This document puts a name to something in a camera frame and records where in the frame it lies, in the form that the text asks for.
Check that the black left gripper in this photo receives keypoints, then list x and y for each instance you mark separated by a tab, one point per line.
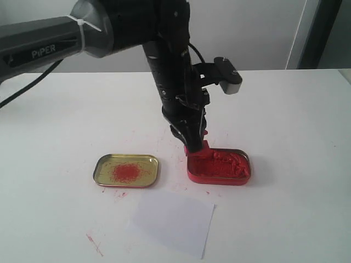
183	99

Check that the red plastic stamp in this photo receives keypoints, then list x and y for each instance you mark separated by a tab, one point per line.
203	149

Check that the red ink paste tin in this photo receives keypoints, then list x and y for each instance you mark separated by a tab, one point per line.
219	166

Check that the white paper sheet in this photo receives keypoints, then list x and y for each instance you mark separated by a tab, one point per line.
176	221

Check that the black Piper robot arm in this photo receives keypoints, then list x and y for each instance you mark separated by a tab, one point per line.
103	28

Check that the gold metal tin lid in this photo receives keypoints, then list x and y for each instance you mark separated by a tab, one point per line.
126	171

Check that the white cabinet with doors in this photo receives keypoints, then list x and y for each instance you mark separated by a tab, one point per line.
253	35

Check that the white zip tie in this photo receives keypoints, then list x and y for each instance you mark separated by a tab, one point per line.
81	22

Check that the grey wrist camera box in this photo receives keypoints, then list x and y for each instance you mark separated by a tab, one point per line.
230	79

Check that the dark vertical post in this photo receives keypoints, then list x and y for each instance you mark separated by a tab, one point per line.
318	34

